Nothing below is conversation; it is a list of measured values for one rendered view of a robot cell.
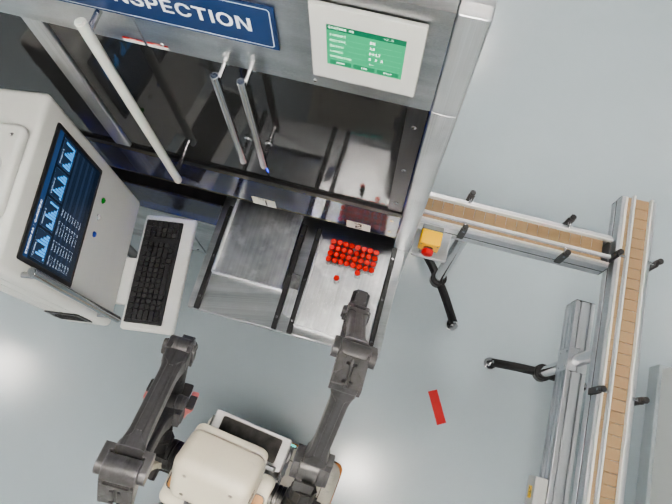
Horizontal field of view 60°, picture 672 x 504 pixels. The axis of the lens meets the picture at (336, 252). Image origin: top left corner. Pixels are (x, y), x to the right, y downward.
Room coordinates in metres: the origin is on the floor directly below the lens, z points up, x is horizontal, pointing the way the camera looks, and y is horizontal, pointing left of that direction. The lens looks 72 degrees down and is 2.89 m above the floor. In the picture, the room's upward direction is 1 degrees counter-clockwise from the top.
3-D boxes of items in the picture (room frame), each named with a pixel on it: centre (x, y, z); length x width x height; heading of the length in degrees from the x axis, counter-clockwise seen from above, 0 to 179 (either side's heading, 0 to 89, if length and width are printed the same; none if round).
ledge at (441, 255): (0.70, -0.35, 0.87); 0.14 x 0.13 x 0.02; 163
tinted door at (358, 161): (0.74, 0.00, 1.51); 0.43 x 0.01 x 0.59; 73
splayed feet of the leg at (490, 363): (0.29, -0.95, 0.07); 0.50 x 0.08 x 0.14; 73
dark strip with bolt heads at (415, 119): (0.68, -0.18, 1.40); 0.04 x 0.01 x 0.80; 73
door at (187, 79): (0.87, 0.43, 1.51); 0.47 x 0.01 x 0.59; 73
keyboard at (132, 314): (0.62, 0.68, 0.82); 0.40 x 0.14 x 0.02; 172
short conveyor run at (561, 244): (0.71, -0.64, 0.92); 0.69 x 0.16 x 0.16; 73
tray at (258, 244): (0.72, 0.27, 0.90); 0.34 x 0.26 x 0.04; 163
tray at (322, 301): (0.51, -0.02, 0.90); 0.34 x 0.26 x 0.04; 163
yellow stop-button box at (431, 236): (0.66, -0.33, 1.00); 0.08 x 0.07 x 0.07; 163
